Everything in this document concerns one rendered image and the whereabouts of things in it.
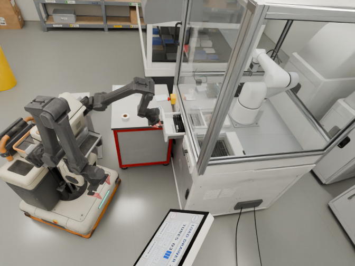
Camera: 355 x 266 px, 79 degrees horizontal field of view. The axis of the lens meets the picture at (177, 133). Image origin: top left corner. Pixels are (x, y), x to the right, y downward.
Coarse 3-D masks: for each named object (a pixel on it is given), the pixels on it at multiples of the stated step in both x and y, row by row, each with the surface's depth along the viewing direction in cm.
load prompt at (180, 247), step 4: (192, 224) 103; (196, 224) 101; (188, 228) 102; (192, 228) 101; (188, 232) 100; (192, 232) 98; (184, 236) 99; (188, 236) 98; (184, 240) 97; (188, 240) 96; (180, 244) 97; (184, 244) 95; (176, 248) 96; (180, 248) 95; (184, 248) 93; (176, 252) 94; (180, 252) 93; (172, 256) 94; (176, 256) 92; (180, 256) 91; (172, 260) 92; (176, 260) 91; (168, 264) 92; (172, 264) 90
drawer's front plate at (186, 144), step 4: (184, 136) 169; (184, 140) 170; (184, 144) 171; (188, 144) 164; (188, 148) 161; (188, 152) 160; (188, 156) 161; (192, 160) 154; (188, 164) 162; (192, 164) 152; (192, 168) 154
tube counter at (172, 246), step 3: (171, 243) 101; (174, 243) 100; (171, 246) 99; (174, 246) 98; (168, 249) 99; (171, 249) 98; (165, 252) 99; (168, 252) 98; (171, 252) 96; (165, 255) 97; (168, 255) 96; (162, 258) 97; (165, 258) 96; (168, 258) 95; (162, 261) 95; (165, 261) 94; (159, 264) 95; (162, 264) 94
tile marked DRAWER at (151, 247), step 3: (153, 240) 111; (153, 243) 109; (156, 243) 108; (150, 246) 109; (153, 246) 107; (147, 249) 108; (150, 249) 107; (153, 249) 106; (147, 252) 106; (150, 252) 105; (144, 255) 106; (147, 255) 104; (147, 258) 103
